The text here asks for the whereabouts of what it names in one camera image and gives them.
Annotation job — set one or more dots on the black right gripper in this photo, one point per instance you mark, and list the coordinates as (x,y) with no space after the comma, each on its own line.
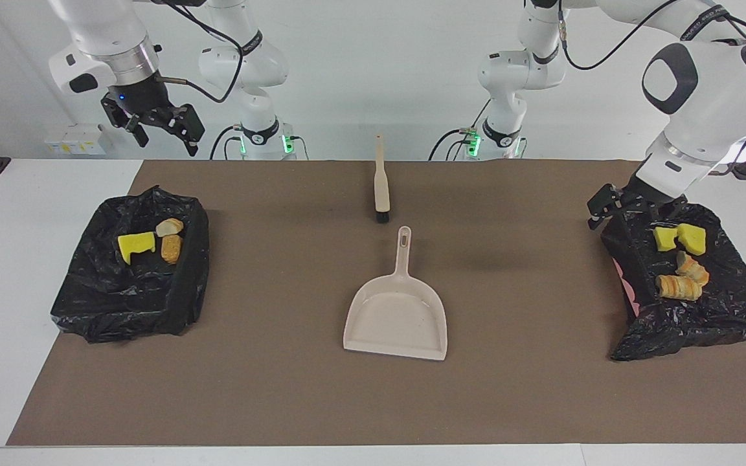
(143,100)

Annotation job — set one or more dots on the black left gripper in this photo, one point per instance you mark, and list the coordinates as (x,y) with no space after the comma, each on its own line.
(648,197)

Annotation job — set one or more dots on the small yellow sponge piece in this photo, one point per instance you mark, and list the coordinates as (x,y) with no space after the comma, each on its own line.
(664,239)

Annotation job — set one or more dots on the pale toy dumpling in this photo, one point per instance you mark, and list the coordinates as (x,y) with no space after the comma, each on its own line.
(169,227)

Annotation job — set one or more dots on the large yellow sponge piece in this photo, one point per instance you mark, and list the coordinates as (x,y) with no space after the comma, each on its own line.
(692,238)

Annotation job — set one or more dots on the small striped toy croissant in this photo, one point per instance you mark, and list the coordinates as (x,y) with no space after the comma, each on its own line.
(693,267)

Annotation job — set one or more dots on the large striped toy croissant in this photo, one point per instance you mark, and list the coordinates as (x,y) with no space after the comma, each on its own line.
(677,288)

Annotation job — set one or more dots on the notched yellow sponge piece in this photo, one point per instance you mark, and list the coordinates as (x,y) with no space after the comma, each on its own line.
(135,244)

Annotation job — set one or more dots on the brown toy nugget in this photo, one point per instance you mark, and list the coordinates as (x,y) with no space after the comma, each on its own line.
(171,249)

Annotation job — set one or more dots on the beige plastic dustpan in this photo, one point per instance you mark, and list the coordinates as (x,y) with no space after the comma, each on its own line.
(399,317)

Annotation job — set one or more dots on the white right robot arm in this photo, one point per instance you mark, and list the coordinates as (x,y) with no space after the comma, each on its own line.
(107,45)

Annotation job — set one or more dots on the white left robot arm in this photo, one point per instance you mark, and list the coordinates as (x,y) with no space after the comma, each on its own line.
(703,84)

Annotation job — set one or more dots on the black bag lined pink bin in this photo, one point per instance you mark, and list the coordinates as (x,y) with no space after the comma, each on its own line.
(703,323)

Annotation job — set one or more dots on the brown table mat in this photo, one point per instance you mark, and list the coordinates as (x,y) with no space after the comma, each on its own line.
(373,401)

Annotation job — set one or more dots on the white wall socket box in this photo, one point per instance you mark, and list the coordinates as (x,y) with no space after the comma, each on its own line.
(75,139)

